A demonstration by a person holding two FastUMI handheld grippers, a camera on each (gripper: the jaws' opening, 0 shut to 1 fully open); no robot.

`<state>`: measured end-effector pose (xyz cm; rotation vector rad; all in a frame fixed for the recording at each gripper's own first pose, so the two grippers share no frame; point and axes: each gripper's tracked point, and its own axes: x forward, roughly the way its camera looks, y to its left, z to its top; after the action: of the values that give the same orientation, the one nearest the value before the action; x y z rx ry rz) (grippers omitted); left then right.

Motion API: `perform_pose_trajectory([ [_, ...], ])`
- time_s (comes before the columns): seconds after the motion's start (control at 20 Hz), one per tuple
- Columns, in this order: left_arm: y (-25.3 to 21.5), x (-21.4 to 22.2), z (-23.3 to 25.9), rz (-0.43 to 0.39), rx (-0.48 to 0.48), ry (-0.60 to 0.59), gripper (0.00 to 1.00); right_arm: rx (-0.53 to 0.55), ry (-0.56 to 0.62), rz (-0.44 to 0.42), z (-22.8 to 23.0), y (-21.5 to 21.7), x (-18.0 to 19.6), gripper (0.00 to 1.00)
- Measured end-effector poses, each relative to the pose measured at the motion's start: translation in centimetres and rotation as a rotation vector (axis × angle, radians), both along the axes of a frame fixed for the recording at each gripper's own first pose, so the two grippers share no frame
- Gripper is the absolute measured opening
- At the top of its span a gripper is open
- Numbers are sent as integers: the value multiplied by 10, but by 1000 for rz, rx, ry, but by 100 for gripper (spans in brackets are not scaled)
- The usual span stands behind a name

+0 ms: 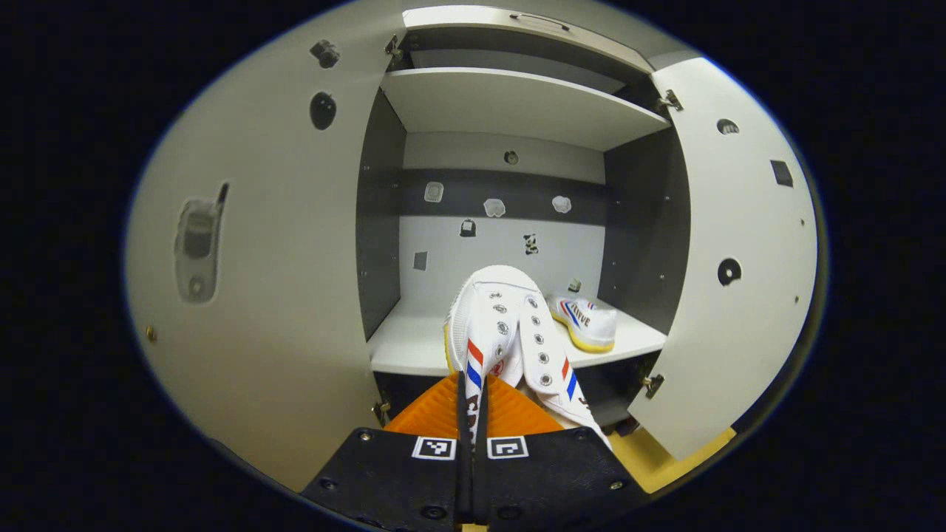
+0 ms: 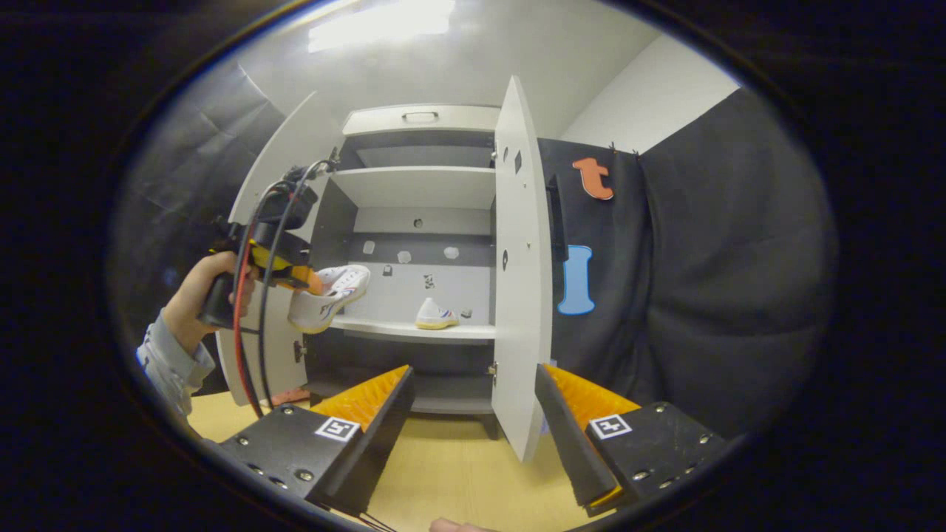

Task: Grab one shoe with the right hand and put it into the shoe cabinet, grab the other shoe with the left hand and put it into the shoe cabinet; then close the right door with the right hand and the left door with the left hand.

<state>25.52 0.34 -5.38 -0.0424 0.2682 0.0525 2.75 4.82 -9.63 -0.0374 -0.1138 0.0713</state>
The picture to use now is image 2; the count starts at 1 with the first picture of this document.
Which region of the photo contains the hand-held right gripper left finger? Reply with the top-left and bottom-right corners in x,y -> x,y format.
218,364 -> 416,516

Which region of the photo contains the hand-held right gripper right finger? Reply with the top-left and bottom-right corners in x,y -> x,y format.
534,362 -> 729,518

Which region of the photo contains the white canvas shoe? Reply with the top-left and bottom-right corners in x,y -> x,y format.
287,265 -> 372,335
414,297 -> 460,331

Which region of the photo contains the white cabinet door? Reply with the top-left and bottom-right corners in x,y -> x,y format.
490,74 -> 555,463
216,91 -> 348,407

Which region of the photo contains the white shoe cabinet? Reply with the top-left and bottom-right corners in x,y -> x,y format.
307,103 -> 503,440

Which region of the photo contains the black cable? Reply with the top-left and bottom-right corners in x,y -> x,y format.
255,159 -> 337,403

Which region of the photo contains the red cable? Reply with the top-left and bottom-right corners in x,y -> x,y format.
233,188 -> 267,420

